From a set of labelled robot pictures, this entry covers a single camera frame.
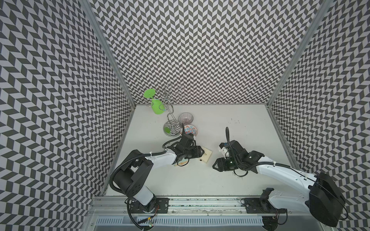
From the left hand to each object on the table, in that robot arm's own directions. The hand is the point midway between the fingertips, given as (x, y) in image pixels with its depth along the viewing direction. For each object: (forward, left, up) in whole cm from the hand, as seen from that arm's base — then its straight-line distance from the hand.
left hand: (201, 154), depth 88 cm
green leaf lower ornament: (+25, +27, +16) cm, 40 cm away
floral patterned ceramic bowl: (+20, +8, -2) cm, 22 cm away
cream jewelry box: (-1, -3, -2) cm, 4 cm away
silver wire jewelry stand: (+21, +19, -1) cm, 29 cm away
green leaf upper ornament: (+27, +31, +26) cm, 49 cm away
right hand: (-10, -8, +3) cm, 14 cm away
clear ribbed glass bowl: (+30, +10, -2) cm, 32 cm away
